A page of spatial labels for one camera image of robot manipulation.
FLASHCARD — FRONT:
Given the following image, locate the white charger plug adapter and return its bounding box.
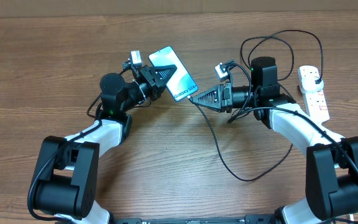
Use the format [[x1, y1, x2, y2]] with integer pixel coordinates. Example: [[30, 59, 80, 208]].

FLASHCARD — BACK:
[[300, 77, 324, 94]]

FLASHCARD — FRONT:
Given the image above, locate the cardboard backdrop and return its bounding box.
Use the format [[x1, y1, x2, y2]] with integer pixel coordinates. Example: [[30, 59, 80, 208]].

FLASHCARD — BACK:
[[0, 0, 358, 18]]

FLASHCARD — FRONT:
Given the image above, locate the Samsung Galaxy smartphone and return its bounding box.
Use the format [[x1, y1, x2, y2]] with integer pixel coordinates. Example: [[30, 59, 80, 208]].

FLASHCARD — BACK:
[[149, 46, 198, 101]]

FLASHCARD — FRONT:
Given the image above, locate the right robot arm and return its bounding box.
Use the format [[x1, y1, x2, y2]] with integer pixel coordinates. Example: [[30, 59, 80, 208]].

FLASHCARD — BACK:
[[190, 57, 358, 223]]

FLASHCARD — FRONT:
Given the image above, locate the black USB charging cable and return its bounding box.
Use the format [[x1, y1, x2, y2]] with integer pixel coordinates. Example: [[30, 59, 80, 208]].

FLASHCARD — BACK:
[[187, 29, 324, 182]]

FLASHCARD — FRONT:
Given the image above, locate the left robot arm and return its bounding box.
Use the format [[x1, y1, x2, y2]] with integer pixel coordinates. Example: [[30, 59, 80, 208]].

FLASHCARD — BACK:
[[27, 65, 177, 223]]

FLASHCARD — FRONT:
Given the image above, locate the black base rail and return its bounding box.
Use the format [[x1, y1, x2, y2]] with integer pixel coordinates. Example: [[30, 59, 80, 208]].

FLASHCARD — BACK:
[[54, 213, 332, 224]]

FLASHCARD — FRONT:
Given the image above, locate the white power strip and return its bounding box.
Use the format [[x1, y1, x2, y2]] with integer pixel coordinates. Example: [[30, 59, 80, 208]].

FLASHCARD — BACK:
[[298, 65, 329, 124]]

